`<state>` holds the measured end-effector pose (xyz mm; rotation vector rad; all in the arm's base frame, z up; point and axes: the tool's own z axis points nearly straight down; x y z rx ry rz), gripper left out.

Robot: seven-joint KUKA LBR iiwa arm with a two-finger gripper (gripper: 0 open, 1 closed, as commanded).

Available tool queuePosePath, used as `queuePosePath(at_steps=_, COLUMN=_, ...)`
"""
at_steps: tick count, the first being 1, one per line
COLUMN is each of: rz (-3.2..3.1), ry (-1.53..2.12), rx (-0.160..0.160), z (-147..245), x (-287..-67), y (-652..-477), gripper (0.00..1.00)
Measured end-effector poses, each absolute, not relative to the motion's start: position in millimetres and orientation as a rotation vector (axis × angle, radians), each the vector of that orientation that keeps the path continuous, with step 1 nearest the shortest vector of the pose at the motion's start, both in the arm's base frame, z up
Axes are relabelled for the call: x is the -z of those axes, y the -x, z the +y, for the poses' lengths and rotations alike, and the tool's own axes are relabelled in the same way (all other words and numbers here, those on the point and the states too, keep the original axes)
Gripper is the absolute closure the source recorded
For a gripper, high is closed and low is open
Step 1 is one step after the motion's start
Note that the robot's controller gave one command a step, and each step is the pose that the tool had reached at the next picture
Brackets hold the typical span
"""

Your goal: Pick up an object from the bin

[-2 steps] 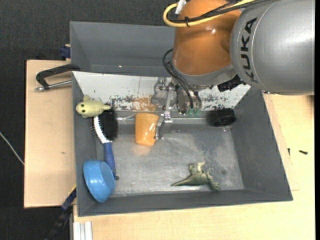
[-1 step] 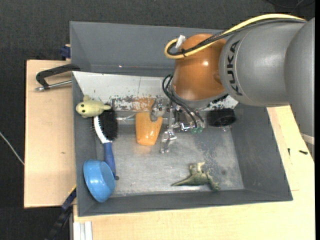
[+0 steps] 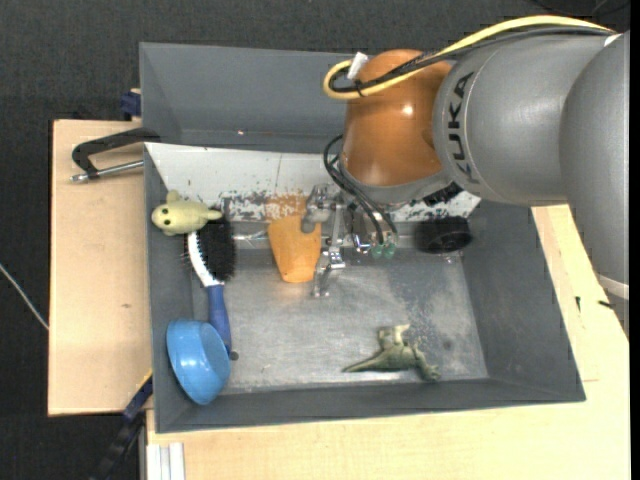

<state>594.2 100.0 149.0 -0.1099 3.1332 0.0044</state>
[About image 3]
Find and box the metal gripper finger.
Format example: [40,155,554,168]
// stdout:
[300,184,337,235]
[310,247,347,299]

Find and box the orange plastic cup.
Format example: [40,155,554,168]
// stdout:
[267,216,323,284]

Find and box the grey metal bin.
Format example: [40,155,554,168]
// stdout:
[138,41,587,434]

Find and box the black toy wheel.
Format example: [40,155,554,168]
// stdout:
[413,215,474,255]

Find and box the green toy dinosaur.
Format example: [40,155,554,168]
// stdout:
[341,324,443,383]

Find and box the yellow-green toy animal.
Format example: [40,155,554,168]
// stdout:
[151,190,224,238]

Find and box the blue plastic bowl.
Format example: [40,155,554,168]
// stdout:
[165,318,233,406]

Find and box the pale wood board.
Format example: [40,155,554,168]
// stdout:
[47,119,154,417]

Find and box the black cylinder on white bracket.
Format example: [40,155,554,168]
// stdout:
[417,181,469,207]

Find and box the black-bristled blue-handled hairbrush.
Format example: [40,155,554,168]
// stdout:
[180,216,240,362]

